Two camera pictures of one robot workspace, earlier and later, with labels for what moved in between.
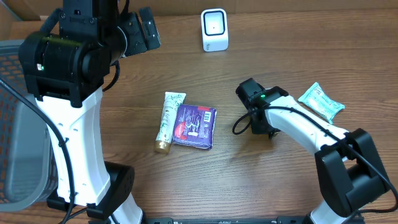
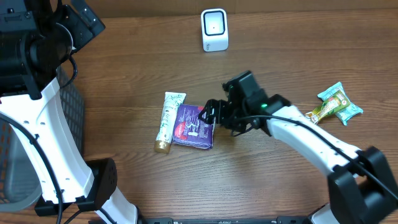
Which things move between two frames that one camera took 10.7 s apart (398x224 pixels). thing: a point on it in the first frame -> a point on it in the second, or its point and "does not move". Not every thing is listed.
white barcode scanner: x=214 y=29 does not move
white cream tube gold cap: x=172 y=103 does not move
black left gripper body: x=134 y=45 -> x=79 y=37
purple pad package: x=194 y=126 does not move
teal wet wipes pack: x=316 y=100 -> x=346 y=113
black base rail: x=227 y=219 does not move
